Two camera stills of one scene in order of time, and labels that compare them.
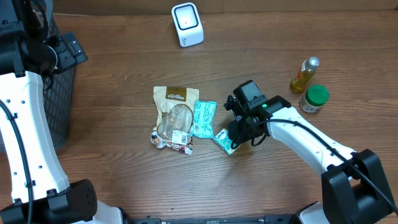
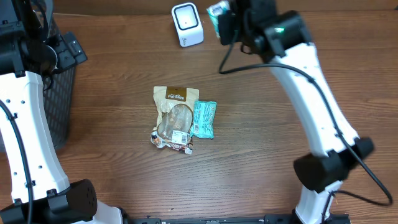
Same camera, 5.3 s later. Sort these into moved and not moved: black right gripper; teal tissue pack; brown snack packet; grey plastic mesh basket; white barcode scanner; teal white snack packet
Moved: black right gripper; teal tissue pack
Not moved: brown snack packet; grey plastic mesh basket; teal white snack packet; white barcode scanner
